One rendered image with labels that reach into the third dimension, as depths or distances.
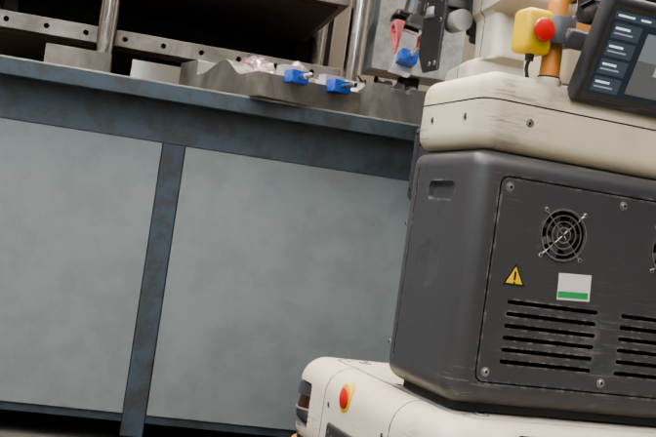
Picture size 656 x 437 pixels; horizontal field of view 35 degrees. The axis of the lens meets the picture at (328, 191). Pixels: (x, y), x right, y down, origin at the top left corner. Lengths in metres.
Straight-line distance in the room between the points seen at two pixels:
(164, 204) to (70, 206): 0.20
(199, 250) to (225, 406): 0.36
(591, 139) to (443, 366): 0.43
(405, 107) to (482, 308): 0.93
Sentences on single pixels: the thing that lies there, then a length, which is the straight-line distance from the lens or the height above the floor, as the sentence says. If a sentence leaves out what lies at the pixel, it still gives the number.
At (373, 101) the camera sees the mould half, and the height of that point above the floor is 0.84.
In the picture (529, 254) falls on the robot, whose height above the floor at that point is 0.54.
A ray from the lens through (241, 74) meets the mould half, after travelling 2.36.
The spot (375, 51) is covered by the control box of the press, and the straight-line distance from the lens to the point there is 3.35.
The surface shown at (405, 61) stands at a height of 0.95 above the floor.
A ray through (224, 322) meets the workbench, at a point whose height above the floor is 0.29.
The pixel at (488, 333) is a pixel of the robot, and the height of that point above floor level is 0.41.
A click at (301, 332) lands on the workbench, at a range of 2.38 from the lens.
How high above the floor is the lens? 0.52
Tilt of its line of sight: 2 degrees up
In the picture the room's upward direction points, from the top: 8 degrees clockwise
